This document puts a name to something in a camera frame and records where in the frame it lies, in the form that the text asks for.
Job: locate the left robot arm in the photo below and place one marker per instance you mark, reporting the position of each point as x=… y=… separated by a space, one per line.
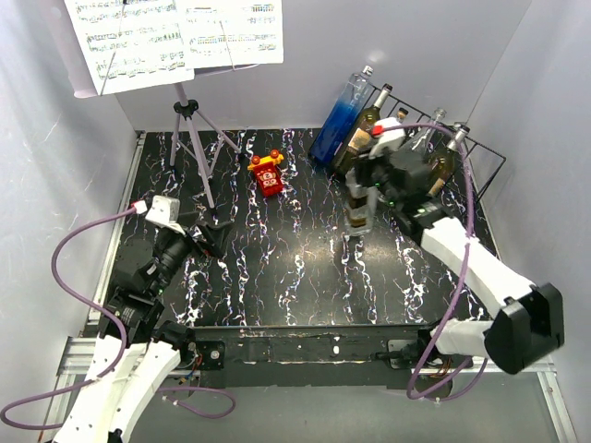
x=134 y=352

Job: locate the clear bottle with blue label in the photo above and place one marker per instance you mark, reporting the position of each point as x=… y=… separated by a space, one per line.
x=401 y=115

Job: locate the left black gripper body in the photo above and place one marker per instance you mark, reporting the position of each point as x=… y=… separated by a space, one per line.
x=174 y=248

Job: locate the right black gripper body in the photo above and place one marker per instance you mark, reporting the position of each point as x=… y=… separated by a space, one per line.
x=372 y=173

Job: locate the tall clear empty bottle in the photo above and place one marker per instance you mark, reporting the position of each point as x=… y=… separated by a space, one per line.
x=419 y=142

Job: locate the left sheet music page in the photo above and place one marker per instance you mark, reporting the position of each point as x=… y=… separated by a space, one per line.
x=130 y=45

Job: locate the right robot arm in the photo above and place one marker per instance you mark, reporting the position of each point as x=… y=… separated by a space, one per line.
x=526 y=320

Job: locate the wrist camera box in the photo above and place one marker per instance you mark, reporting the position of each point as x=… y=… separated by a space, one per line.
x=388 y=136
x=163 y=211

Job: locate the right sheet music page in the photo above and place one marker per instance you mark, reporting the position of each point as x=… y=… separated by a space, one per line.
x=231 y=33

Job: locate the purple music stand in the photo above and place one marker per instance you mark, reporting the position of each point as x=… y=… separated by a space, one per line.
x=186 y=110

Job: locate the green wine bottle silver neck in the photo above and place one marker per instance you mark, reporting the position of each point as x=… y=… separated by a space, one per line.
x=359 y=136

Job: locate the black wire wine rack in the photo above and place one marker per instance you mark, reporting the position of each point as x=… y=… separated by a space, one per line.
x=452 y=191

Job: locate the sheet music page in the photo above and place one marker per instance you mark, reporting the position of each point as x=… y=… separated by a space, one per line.
x=130 y=45
x=231 y=33

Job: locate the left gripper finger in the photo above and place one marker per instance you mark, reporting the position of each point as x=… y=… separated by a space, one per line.
x=209 y=223
x=213 y=240

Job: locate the blue glass bottle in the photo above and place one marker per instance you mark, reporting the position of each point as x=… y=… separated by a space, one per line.
x=342 y=116

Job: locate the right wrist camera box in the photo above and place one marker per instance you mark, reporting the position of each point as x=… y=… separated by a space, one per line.
x=388 y=136

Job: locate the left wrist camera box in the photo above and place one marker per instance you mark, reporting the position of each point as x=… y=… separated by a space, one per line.
x=163 y=211

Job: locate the small clear black-cap bottle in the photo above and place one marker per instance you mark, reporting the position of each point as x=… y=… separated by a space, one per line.
x=360 y=206

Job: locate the red yellow toy block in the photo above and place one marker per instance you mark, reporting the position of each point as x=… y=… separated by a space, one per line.
x=267 y=173

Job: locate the dark green wine bottle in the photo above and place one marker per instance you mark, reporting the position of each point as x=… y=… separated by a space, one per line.
x=441 y=161

